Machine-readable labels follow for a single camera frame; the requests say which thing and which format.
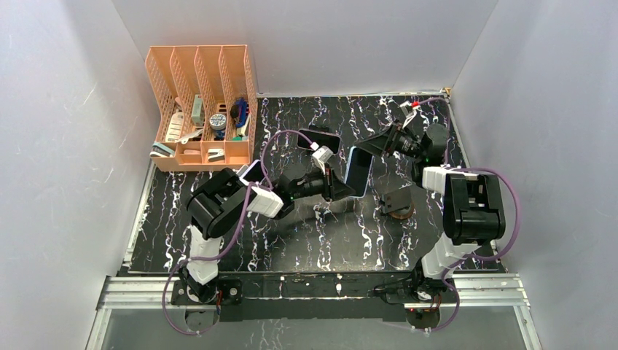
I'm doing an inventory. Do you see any green white box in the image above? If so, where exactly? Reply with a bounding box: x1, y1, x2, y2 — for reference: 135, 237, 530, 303
191, 94, 206, 127

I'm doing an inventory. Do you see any phone with blue case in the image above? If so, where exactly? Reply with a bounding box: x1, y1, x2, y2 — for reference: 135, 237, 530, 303
344, 147, 373, 198

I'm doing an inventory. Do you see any white label tag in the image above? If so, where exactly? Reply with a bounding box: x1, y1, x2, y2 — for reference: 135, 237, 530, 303
164, 112, 184, 142

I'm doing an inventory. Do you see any phone with purple case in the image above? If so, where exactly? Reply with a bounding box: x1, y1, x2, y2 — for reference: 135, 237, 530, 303
239, 159, 264, 183

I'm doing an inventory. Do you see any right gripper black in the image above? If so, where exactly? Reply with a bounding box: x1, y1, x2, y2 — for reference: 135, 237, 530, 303
356, 119, 425, 160

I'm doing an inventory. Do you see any orange plastic file organizer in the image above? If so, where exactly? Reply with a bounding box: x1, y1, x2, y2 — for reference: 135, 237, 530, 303
145, 44, 258, 172

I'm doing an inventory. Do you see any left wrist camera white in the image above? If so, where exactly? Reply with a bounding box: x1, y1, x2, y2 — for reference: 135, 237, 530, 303
311, 146, 334, 173

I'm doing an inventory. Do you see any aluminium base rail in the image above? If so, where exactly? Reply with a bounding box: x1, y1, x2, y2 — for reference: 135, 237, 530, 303
97, 272, 530, 322

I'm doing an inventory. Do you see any blue black tool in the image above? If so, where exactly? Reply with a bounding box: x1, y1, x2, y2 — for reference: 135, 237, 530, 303
230, 97, 249, 128

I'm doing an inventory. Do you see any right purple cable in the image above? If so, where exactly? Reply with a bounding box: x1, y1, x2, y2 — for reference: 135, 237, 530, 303
410, 97, 523, 333

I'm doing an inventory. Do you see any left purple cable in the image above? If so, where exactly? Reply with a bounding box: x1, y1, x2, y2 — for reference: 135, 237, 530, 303
161, 129, 317, 336

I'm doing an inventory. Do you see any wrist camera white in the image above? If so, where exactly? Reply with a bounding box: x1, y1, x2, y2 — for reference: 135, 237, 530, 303
311, 146, 334, 173
399, 101, 421, 128

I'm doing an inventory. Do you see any phone with pink case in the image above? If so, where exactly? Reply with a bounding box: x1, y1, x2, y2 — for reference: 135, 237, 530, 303
297, 128, 341, 154

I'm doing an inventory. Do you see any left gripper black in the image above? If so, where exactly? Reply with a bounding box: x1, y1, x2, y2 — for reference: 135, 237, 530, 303
292, 163, 356, 202

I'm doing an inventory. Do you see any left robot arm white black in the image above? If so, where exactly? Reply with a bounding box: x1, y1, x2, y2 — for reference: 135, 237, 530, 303
179, 162, 356, 303

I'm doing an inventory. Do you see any round blue white tape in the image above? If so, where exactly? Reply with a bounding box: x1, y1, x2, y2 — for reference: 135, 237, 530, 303
208, 113, 227, 131

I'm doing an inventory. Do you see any grey stand on wooden base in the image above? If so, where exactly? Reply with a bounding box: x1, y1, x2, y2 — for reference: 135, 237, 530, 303
379, 186, 415, 220

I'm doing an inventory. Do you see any white stapler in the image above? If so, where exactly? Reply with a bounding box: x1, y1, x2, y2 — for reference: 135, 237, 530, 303
207, 148, 225, 163

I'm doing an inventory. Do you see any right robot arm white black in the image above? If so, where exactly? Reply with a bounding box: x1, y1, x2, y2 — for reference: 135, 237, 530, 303
355, 124, 506, 302

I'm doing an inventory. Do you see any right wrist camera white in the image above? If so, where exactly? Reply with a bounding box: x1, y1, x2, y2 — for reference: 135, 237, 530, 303
399, 101, 421, 128

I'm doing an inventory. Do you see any purple cable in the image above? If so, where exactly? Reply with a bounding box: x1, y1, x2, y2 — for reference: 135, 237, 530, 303
161, 129, 317, 336
410, 97, 523, 333

